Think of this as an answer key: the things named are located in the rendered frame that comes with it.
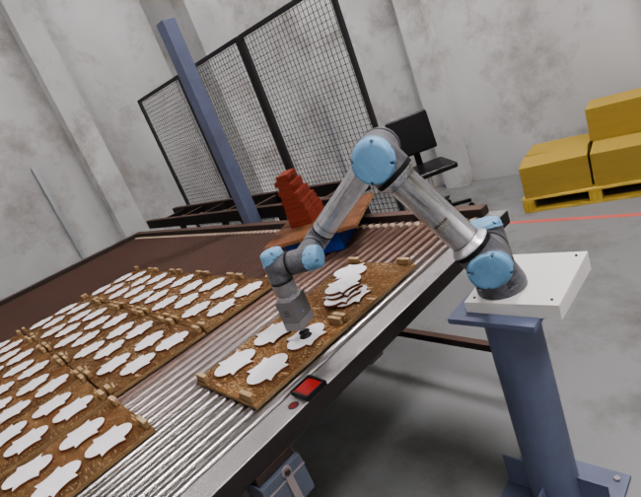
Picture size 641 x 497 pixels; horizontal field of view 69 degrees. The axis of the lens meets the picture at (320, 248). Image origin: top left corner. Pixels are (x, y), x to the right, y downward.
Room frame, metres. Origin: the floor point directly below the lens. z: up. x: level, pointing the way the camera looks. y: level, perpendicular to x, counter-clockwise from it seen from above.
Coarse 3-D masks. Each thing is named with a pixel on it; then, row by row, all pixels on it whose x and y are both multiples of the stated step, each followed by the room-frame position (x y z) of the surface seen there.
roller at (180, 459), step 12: (432, 240) 1.85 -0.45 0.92; (420, 252) 1.78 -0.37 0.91; (240, 408) 1.19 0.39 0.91; (228, 420) 1.16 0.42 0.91; (204, 432) 1.13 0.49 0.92; (216, 432) 1.13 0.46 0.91; (192, 444) 1.10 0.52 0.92; (204, 444) 1.10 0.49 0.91; (180, 456) 1.07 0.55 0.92; (168, 468) 1.04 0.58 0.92; (156, 480) 1.02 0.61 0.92; (144, 492) 0.99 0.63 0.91
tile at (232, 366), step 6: (234, 354) 1.47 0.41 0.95; (240, 354) 1.45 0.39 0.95; (246, 354) 1.43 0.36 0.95; (252, 354) 1.42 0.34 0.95; (228, 360) 1.44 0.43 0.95; (234, 360) 1.43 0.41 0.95; (240, 360) 1.41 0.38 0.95; (246, 360) 1.39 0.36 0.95; (222, 366) 1.42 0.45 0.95; (228, 366) 1.40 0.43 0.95; (234, 366) 1.39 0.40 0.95; (240, 366) 1.37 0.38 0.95; (246, 366) 1.37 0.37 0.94; (216, 372) 1.39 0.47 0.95; (222, 372) 1.38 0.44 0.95; (228, 372) 1.36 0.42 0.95; (234, 372) 1.35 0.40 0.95; (222, 378) 1.36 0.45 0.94
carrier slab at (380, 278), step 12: (348, 264) 1.89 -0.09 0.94; (372, 264) 1.79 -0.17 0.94; (384, 264) 1.75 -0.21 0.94; (396, 264) 1.70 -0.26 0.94; (372, 276) 1.68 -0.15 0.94; (384, 276) 1.64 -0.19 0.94; (396, 276) 1.60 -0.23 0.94; (324, 288) 1.74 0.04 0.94; (372, 288) 1.58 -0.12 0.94; (384, 288) 1.54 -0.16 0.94; (312, 300) 1.68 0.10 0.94; (372, 300) 1.49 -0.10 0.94; (324, 312) 1.54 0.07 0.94; (348, 312) 1.47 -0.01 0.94; (360, 312) 1.44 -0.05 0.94; (348, 324) 1.40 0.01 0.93
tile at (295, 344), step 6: (312, 324) 1.46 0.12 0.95; (318, 324) 1.44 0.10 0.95; (312, 330) 1.42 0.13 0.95; (318, 330) 1.40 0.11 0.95; (294, 336) 1.43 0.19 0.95; (312, 336) 1.38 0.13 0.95; (318, 336) 1.36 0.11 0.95; (294, 342) 1.39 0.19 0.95; (300, 342) 1.37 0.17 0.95; (306, 342) 1.36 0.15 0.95; (312, 342) 1.34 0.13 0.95; (288, 348) 1.36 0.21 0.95; (294, 348) 1.35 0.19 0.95; (300, 348) 1.34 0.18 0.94
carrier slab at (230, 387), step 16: (320, 320) 1.48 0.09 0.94; (288, 336) 1.46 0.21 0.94; (336, 336) 1.36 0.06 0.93; (240, 352) 1.49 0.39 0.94; (256, 352) 1.44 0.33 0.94; (272, 352) 1.40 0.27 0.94; (288, 352) 1.36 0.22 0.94; (304, 352) 1.32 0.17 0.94; (288, 368) 1.26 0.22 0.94; (208, 384) 1.36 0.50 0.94; (224, 384) 1.32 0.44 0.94; (240, 384) 1.28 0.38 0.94; (272, 384) 1.21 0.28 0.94; (240, 400) 1.20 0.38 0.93; (256, 400) 1.16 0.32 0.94
